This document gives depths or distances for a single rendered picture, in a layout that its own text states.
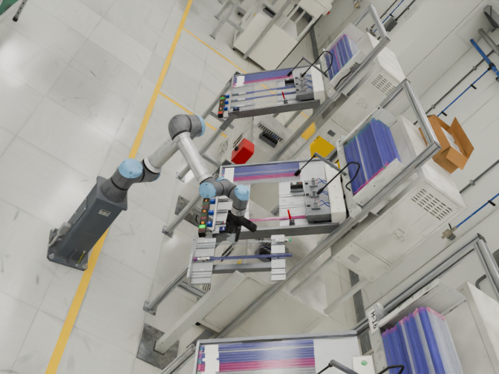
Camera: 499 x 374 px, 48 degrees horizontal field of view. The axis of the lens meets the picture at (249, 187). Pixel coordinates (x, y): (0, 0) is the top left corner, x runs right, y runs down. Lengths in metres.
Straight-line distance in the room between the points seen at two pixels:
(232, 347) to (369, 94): 2.44
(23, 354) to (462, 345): 2.04
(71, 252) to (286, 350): 1.51
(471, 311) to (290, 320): 1.55
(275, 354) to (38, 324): 1.31
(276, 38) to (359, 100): 3.38
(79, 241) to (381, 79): 2.42
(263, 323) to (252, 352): 1.14
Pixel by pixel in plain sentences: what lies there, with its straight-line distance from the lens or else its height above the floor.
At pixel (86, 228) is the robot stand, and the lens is 3.34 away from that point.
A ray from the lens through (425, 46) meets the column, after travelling 6.22.
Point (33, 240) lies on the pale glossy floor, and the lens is 3.54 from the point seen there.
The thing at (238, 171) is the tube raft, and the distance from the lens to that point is 3.68.
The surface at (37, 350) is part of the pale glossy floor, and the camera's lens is 3.15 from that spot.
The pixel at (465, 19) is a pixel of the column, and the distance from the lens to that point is 6.23.
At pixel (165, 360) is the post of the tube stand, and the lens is 3.50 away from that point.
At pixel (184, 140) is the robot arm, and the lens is 2.83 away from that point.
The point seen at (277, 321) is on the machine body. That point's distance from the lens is 3.69.
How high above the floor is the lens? 2.52
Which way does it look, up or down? 28 degrees down
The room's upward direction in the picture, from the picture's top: 43 degrees clockwise
